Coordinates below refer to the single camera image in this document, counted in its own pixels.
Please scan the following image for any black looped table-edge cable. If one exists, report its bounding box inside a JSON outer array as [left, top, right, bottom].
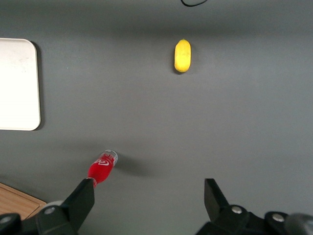
[[180, 0, 208, 7]]

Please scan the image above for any red soda bottle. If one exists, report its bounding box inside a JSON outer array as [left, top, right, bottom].
[[87, 149, 119, 189]]

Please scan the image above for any cream rectangular tray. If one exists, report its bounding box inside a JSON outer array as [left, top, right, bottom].
[[0, 38, 42, 131]]

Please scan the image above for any wooden drawer cabinet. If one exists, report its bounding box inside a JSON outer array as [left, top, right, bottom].
[[0, 182, 47, 218]]

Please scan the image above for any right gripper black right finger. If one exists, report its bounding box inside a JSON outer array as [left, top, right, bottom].
[[195, 178, 253, 235]]

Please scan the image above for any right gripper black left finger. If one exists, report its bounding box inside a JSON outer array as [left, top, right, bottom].
[[35, 178, 95, 235]]

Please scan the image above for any yellow lemon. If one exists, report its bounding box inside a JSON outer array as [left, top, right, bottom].
[[174, 38, 192, 73]]

